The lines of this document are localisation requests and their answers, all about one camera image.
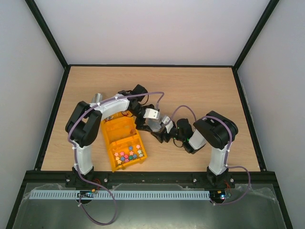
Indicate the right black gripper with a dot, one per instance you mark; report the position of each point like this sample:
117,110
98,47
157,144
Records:
164,135

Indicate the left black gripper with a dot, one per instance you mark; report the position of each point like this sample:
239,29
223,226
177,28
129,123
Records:
142,127

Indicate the round metal lid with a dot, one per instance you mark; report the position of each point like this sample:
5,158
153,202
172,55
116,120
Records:
155,125

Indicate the orange three-compartment bin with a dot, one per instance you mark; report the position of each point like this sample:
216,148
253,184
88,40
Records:
123,141

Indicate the metal scoop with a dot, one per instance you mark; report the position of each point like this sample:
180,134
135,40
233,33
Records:
98,97

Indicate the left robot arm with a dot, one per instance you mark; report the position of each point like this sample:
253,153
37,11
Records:
84,123

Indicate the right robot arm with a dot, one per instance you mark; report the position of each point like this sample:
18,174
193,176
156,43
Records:
213,129

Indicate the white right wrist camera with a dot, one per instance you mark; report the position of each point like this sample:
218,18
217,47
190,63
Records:
167,123

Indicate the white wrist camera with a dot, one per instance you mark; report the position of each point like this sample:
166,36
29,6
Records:
151,114
167,123

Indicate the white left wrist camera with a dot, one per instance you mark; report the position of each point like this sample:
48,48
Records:
151,114

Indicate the black aluminium frame rail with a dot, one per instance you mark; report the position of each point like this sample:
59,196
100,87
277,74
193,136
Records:
184,179

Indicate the white slotted cable duct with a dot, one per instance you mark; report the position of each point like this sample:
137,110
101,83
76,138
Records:
120,195

